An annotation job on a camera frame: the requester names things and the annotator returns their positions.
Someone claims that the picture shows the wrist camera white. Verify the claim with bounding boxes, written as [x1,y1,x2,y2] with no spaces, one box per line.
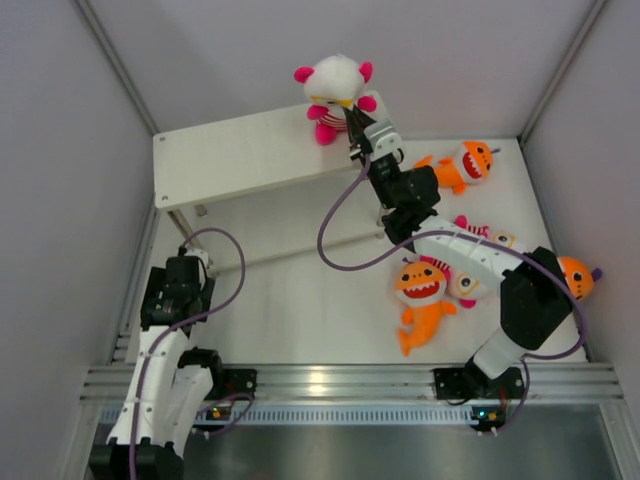
[178,246,210,273]
[364,119,403,161]

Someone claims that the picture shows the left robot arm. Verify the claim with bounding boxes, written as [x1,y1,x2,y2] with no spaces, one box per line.
[89,248,226,479]

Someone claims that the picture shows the orange shark plush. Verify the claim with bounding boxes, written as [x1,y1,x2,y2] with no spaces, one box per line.
[558,256,603,300]
[393,257,457,357]
[414,140,501,195]

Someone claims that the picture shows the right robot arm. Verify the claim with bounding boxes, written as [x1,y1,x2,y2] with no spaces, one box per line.
[343,106,577,399]

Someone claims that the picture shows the pink white plush with glasses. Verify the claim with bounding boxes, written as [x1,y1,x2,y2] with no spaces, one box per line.
[294,54,378,145]

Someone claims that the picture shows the slotted cable duct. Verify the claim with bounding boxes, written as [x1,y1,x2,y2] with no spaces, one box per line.
[99,403,481,427]

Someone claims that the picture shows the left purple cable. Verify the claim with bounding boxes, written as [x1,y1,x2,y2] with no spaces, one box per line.
[127,227,246,480]

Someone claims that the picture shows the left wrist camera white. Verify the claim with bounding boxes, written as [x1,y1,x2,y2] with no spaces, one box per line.
[178,246,210,273]

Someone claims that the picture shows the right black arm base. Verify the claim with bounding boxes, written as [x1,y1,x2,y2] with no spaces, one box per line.
[433,365,525,401]

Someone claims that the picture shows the white two-tier shelf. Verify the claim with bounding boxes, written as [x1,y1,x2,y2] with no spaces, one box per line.
[151,104,358,272]

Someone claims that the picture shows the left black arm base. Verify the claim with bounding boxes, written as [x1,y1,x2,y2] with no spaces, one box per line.
[219,367,258,398]

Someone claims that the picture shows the aluminium front rail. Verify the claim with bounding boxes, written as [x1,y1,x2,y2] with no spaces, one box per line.
[80,362,623,404]

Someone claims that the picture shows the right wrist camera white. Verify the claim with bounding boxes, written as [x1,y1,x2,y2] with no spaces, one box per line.
[364,119,403,161]

